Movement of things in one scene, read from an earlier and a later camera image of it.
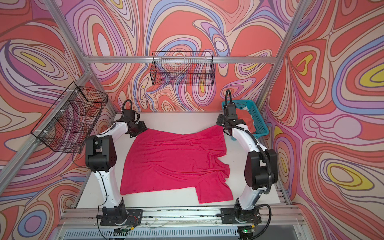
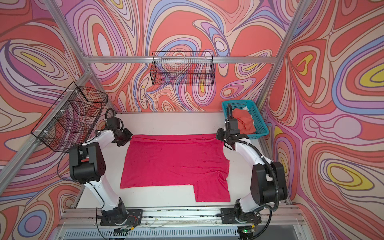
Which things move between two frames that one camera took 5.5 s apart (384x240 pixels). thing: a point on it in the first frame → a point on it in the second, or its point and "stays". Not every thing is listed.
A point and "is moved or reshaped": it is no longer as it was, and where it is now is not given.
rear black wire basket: (182, 68) stays
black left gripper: (143, 128) → (129, 136)
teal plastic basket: (261, 130) stays
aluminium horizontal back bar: (179, 59) stays
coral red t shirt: (246, 117) stays
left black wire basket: (69, 125) stays
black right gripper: (220, 120) → (220, 134)
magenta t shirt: (158, 159) is moved or reshaped
